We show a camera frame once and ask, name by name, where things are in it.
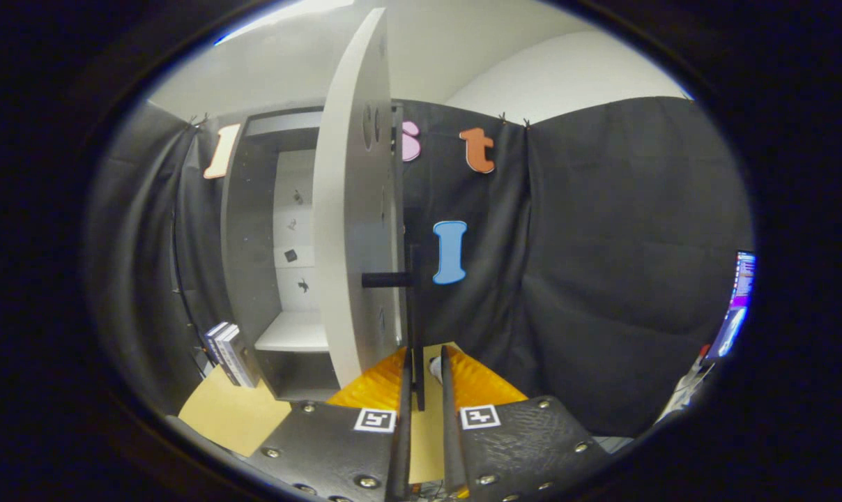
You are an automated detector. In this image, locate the black door handle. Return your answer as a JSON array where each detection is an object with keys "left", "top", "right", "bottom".
[{"left": 362, "top": 243, "right": 427, "bottom": 412}]

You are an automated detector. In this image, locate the black backdrop cloth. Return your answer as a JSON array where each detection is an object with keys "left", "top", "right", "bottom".
[{"left": 83, "top": 98, "right": 755, "bottom": 440}]

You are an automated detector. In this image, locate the computer monitor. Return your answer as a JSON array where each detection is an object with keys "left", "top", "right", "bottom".
[{"left": 703, "top": 251, "right": 758, "bottom": 360}]

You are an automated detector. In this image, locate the white cabinet door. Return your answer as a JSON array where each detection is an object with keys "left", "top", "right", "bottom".
[{"left": 313, "top": 7, "right": 406, "bottom": 390}]

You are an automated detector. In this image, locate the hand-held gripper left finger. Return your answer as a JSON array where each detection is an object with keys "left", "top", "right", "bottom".
[{"left": 242, "top": 347, "right": 415, "bottom": 502}]

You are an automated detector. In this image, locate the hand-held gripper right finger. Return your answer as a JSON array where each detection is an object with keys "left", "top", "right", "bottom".
[{"left": 439, "top": 344, "right": 611, "bottom": 501}]

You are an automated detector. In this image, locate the grey cabinet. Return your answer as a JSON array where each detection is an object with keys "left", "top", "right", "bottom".
[{"left": 220, "top": 105, "right": 404, "bottom": 402}]

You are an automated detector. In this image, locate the white cabinet shelf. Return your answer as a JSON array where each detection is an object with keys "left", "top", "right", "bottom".
[{"left": 255, "top": 310, "right": 331, "bottom": 353}]

